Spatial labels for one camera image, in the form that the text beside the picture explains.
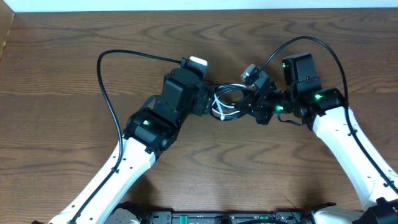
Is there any black USB cable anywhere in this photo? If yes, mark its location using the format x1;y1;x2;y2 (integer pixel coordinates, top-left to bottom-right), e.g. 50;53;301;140
205;81;259;122

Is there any white USB cable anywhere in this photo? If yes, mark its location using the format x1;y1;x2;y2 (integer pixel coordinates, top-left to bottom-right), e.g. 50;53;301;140
211;83;248;121

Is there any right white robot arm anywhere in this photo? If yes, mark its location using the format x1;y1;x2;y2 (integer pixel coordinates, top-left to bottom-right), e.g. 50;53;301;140
241;53;397;223

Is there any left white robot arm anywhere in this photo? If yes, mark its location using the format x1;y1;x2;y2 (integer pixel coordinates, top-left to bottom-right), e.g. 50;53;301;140
50;65;209;224

